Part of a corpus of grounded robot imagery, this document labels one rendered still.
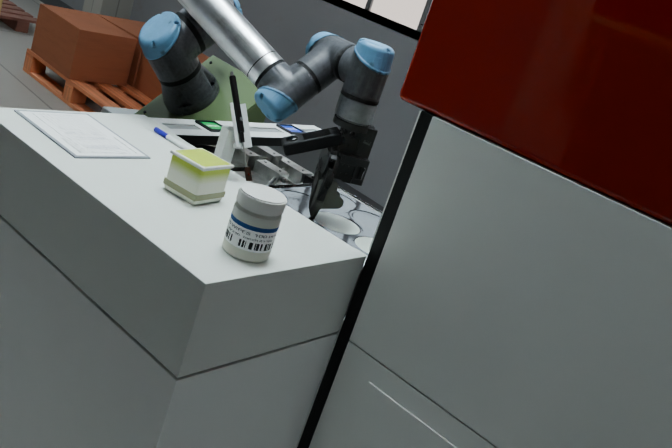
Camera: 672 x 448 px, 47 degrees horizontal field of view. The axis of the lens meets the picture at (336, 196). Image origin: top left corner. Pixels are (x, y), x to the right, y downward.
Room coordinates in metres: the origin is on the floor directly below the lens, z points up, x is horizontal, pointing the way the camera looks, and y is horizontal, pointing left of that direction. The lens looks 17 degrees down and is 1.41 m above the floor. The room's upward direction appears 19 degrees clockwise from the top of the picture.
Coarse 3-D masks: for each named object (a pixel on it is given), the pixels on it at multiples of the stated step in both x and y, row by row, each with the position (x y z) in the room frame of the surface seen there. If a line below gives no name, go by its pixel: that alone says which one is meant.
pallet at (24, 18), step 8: (8, 0) 6.49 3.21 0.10; (8, 8) 6.18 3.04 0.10; (16, 8) 6.25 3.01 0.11; (0, 16) 5.82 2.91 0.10; (8, 16) 5.87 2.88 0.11; (16, 16) 5.96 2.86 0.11; (24, 16) 6.06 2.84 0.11; (32, 16) 6.17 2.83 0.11; (8, 24) 6.01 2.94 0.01; (16, 24) 5.93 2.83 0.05; (24, 24) 5.97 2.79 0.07; (24, 32) 5.98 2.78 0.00
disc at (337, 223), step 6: (318, 216) 1.47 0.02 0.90; (324, 216) 1.48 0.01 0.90; (330, 216) 1.49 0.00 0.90; (336, 216) 1.51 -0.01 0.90; (318, 222) 1.43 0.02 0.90; (324, 222) 1.44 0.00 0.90; (330, 222) 1.46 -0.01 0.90; (336, 222) 1.47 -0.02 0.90; (342, 222) 1.48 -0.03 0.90; (348, 222) 1.50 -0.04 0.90; (330, 228) 1.42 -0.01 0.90; (336, 228) 1.43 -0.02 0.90; (342, 228) 1.45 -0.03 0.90; (348, 228) 1.46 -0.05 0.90; (354, 228) 1.47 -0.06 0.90; (354, 234) 1.44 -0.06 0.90
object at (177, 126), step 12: (156, 120) 1.54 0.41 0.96; (168, 120) 1.57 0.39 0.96; (180, 120) 1.60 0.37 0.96; (192, 120) 1.63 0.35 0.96; (180, 132) 1.51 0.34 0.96; (192, 132) 1.54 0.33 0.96; (204, 132) 1.57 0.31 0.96; (216, 132) 1.60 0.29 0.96; (252, 132) 1.70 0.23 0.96; (264, 132) 1.74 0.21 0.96; (276, 132) 1.77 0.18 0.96
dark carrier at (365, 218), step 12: (288, 192) 1.56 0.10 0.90; (300, 192) 1.58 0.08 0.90; (288, 204) 1.48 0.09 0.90; (300, 204) 1.51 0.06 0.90; (348, 204) 1.62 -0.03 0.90; (360, 204) 1.64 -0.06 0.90; (348, 216) 1.53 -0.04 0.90; (360, 216) 1.56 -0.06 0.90; (372, 216) 1.59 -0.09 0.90; (324, 228) 1.42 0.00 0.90; (360, 228) 1.49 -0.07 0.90; (372, 228) 1.51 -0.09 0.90; (348, 240) 1.39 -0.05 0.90
